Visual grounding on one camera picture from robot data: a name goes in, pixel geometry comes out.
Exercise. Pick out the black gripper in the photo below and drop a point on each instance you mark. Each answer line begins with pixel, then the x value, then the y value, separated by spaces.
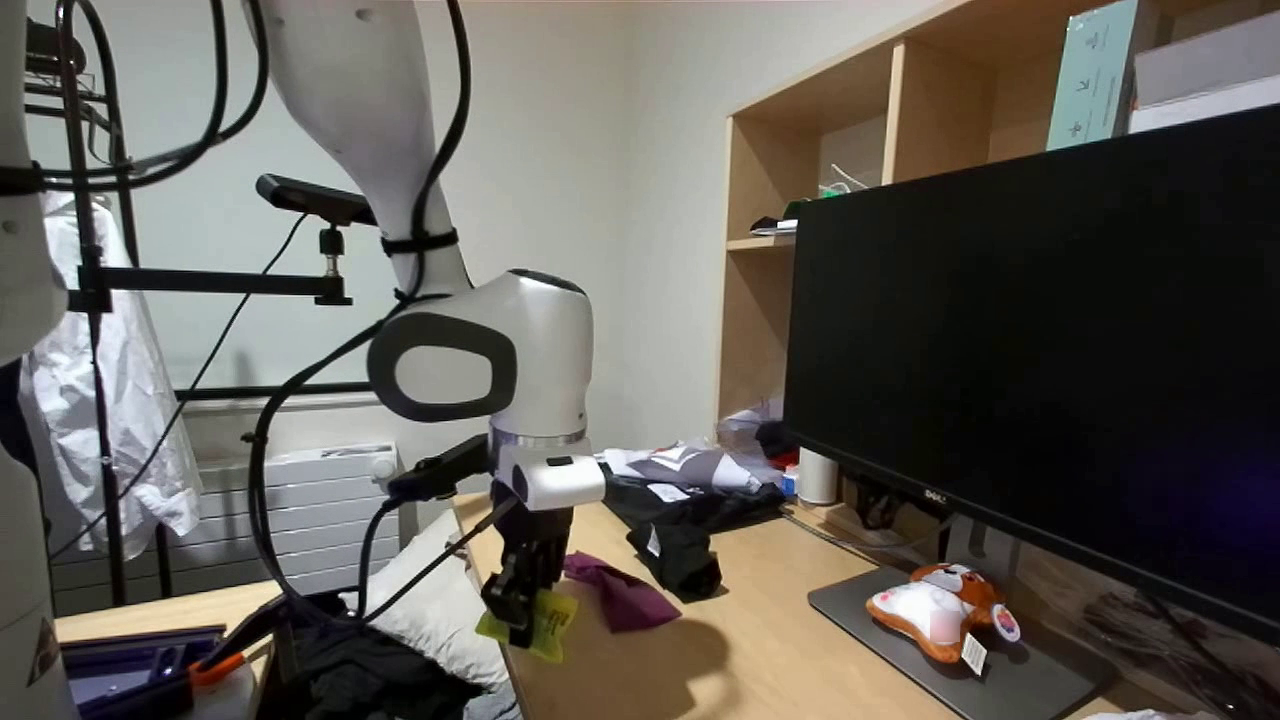
pixel 538 547

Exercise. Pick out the maroon cloth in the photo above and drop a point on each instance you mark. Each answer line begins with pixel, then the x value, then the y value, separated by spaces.
pixel 627 593

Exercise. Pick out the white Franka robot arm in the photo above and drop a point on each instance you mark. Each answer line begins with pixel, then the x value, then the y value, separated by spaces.
pixel 533 360

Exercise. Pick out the black cloth with white label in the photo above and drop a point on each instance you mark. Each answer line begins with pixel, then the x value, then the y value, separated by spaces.
pixel 685 561

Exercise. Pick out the black clothes pile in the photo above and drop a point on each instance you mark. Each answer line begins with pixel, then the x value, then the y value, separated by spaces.
pixel 374 681

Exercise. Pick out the black plastic bag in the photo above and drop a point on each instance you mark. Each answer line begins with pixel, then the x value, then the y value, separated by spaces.
pixel 722 506

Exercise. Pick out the white radiator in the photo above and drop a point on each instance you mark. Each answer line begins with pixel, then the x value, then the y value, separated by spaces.
pixel 320 515

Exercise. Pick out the black tool orange grip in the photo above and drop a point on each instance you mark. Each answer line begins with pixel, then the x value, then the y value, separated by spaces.
pixel 234 654

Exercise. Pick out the light wooden side table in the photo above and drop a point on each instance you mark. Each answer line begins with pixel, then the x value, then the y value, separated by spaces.
pixel 160 605

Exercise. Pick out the purple plastic tray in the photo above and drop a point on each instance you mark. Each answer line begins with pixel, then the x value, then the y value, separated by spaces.
pixel 125 674

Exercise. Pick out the orange white plush toy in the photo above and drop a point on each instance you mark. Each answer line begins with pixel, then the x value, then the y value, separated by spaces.
pixel 933 615

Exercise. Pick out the white hanging coat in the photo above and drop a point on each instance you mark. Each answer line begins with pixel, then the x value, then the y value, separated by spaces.
pixel 121 403

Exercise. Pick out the dark grey mouse pad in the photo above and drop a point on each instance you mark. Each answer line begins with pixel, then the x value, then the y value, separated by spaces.
pixel 1025 684

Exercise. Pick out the light wooden shelf unit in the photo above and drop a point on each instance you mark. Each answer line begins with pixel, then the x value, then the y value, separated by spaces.
pixel 825 145

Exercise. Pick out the large black computer monitor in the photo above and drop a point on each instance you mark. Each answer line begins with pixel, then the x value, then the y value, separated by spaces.
pixel 1053 345

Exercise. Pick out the teal book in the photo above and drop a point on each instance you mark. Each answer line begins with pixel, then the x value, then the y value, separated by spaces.
pixel 1093 74

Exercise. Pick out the grey storage box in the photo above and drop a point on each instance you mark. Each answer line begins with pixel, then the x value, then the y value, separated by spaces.
pixel 1205 74

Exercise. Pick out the black stereo camera bar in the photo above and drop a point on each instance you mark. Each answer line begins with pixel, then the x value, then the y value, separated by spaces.
pixel 313 200

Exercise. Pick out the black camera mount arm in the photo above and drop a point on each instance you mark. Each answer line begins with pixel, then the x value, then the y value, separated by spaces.
pixel 203 277

